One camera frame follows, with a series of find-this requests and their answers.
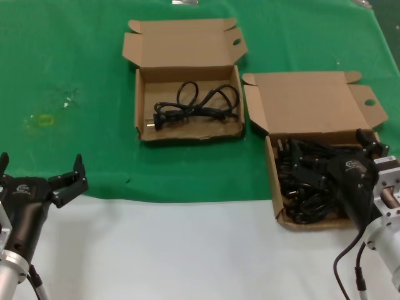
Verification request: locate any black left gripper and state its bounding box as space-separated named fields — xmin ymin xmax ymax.
xmin=0 ymin=152 xmax=89 ymax=261

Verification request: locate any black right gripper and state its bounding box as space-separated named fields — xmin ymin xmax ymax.
xmin=289 ymin=127 xmax=391 ymax=231

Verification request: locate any black power cable with plug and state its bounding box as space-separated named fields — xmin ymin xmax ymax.
xmin=145 ymin=81 xmax=241 ymax=129

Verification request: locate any open brown cardboard box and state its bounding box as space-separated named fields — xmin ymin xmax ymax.
xmin=121 ymin=17 xmax=249 ymax=143
xmin=242 ymin=71 xmax=390 ymax=232

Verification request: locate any green table cloth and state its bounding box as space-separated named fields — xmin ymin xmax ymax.
xmin=0 ymin=0 xmax=400 ymax=204

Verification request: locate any tangle of black power cables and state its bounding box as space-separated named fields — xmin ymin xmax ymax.
xmin=274 ymin=137 xmax=376 ymax=224

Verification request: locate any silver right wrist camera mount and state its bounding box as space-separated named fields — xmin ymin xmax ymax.
xmin=373 ymin=156 xmax=400 ymax=219

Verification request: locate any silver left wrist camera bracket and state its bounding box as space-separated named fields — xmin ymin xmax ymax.
xmin=0 ymin=199 xmax=13 ymax=249

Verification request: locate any black looped right arm cable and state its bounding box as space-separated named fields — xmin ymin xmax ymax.
xmin=332 ymin=229 xmax=366 ymax=300

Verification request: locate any left arm cable grey connector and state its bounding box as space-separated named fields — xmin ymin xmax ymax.
xmin=26 ymin=264 xmax=49 ymax=300

